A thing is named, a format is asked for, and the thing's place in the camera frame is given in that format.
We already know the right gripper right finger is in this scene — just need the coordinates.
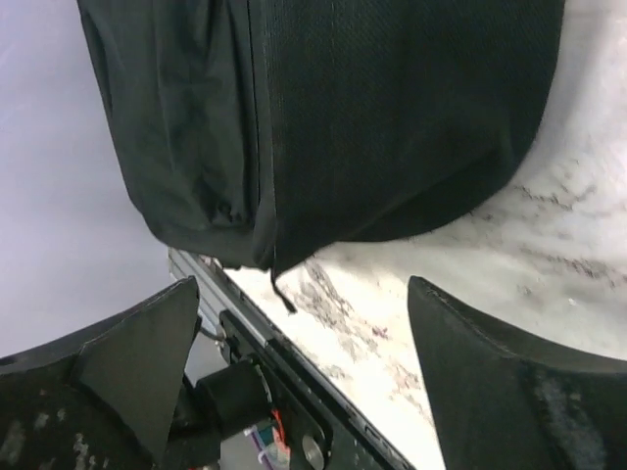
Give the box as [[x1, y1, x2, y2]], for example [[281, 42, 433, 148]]
[[408, 277, 626, 470]]

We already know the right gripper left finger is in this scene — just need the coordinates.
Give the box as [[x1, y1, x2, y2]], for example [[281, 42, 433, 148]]
[[1, 278, 199, 469]]

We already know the black student backpack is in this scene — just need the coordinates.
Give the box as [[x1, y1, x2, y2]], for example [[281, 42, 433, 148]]
[[76, 0, 566, 314]]

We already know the aluminium table edge rail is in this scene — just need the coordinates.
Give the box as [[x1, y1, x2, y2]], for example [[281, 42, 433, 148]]
[[168, 248, 303, 355]]

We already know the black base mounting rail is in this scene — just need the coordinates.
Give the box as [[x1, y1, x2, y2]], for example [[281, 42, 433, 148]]
[[173, 310, 417, 470]]

